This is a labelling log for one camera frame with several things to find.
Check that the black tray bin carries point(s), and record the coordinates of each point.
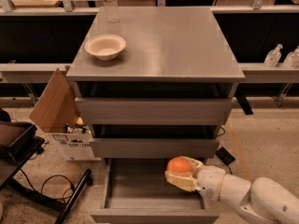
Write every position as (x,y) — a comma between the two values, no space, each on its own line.
(13,136)

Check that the grey drawer cabinet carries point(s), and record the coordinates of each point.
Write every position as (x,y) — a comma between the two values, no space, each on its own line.
(171,53)

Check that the white paper bowl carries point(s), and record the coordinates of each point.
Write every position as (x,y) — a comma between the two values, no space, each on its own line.
(105,47)

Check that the grey top drawer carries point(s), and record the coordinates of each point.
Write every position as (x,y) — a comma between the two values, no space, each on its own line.
(134,111)

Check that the open cardboard box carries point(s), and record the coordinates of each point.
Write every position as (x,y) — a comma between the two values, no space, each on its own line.
(56,114)

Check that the grey middle drawer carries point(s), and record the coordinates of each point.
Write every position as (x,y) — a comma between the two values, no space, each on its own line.
(153,148)

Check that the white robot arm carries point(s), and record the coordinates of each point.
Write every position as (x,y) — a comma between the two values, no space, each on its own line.
(263,201)

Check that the grey metal shelf rail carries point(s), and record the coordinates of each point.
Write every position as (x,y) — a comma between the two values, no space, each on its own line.
(41,72)

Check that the orange fruit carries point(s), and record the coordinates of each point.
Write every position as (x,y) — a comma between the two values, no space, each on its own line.
(179,165)

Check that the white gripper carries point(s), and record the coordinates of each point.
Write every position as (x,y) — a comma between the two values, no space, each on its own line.
(211,180)

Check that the clear plastic water bottle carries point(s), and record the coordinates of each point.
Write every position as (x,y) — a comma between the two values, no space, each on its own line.
(112,10)

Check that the grey drawer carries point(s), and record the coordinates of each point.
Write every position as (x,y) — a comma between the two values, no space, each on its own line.
(153,148)
(136,192)
(134,111)

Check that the grey bottom drawer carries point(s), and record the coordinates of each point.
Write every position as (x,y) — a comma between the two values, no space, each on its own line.
(136,192)

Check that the black power adapter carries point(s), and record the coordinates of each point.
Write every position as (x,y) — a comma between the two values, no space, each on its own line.
(225,156)

